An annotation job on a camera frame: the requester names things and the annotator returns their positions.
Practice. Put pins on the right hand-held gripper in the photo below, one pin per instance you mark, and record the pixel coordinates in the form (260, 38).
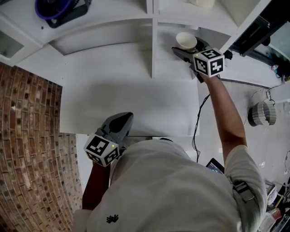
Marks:
(208, 63)

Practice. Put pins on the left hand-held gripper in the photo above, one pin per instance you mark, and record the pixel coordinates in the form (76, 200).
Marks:
(99, 147)

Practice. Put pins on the cream ceramic mug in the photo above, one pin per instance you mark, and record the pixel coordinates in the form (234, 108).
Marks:
(184, 42)

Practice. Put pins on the white shelf compartment with mug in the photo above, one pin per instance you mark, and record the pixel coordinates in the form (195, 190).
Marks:
(165, 45)

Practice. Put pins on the person's right forearm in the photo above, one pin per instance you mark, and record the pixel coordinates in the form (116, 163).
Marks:
(224, 108)

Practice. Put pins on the person's left forearm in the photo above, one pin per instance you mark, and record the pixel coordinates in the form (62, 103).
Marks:
(96, 185)

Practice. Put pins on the white shelf unit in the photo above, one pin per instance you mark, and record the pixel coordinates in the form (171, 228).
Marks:
(102, 29)

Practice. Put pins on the small black device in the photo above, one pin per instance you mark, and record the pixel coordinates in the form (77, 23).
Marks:
(228, 55)

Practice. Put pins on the white window ledge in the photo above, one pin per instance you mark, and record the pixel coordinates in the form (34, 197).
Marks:
(253, 72)

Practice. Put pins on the black framed window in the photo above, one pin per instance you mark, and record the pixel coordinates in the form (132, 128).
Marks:
(260, 25)

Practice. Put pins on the person's white t-shirt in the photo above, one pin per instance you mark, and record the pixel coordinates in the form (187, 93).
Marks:
(163, 188)

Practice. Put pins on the small plastic bottle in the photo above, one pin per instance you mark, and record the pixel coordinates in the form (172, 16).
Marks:
(275, 68)

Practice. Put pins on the grey striped woven basket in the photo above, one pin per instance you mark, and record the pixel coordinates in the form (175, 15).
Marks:
(262, 112)

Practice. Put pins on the black tablet screen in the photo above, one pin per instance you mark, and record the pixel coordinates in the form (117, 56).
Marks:
(215, 166)

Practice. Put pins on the black purple device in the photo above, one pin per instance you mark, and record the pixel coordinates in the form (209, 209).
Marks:
(59, 11)

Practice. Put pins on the white glass door cabinet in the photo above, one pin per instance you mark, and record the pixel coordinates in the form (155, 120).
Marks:
(9, 46)

